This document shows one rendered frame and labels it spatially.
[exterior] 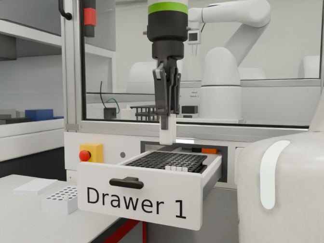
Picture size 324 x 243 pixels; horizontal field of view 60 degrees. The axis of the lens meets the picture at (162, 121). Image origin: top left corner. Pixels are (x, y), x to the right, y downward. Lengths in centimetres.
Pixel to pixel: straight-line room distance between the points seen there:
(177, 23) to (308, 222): 47
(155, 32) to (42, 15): 101
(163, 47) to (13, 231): 56
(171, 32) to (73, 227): 52
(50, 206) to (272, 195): 66
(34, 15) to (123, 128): 79
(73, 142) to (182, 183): 63
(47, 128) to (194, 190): 111
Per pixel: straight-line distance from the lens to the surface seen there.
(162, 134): 66
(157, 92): 62
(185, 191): 57
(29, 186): 107
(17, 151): 144
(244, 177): 32
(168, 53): 63
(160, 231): 102
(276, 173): 29
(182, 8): 66
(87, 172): 66
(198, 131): 89
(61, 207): 84
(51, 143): 158
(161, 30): 64
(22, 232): 78
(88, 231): 74
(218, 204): 93
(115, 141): 101
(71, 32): 112
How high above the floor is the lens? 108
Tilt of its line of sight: 5 degrees down
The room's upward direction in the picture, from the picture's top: straight up
